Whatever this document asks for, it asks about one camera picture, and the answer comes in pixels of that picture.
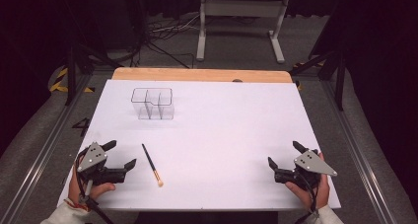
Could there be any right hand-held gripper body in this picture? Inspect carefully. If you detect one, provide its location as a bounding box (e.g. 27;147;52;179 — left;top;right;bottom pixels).
274;149;338;190

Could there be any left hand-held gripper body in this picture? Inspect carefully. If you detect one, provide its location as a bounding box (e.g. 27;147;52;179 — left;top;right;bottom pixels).
76;141;128;187

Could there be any person's right hand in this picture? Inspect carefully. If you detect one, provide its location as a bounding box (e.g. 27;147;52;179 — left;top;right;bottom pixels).
284;152;331;211

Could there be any person's left hand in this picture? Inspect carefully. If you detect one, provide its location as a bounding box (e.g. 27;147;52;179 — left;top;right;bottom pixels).
67;158;116;208

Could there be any red wrist band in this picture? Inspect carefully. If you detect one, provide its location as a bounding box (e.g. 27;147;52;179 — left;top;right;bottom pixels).
63;198;92;212

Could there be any clear plastic compartment organizer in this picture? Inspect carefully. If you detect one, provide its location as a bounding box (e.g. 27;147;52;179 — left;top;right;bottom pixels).
130;87;175;121

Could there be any black tripod stand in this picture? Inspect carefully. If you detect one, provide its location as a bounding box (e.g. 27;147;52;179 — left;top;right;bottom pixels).
64;40;124;108
289;47;347;112

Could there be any black tower with red light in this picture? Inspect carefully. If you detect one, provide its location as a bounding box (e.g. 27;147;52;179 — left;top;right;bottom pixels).
125;0;148;39

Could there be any black-handled makeup brush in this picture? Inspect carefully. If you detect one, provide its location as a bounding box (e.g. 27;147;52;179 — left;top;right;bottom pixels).
141;143;165;188

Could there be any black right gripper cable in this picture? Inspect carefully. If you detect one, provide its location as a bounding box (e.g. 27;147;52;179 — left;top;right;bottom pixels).
295;174;320;224

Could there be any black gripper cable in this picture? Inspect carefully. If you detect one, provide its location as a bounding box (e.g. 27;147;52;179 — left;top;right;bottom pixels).
83;180;115;224
295;174;320;224

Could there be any aluminium floor rail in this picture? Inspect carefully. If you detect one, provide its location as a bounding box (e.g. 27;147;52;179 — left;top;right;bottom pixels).
0;73;94;224
322;80;399;224

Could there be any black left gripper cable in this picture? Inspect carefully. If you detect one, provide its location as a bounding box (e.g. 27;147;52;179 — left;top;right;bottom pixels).
83;180;115;224

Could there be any tangle of floor cables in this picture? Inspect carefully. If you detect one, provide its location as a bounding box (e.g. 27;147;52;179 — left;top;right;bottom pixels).
129;12;202;69

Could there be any white metal stand frame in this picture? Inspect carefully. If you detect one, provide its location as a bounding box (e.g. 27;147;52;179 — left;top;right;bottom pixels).
195;0;291;65

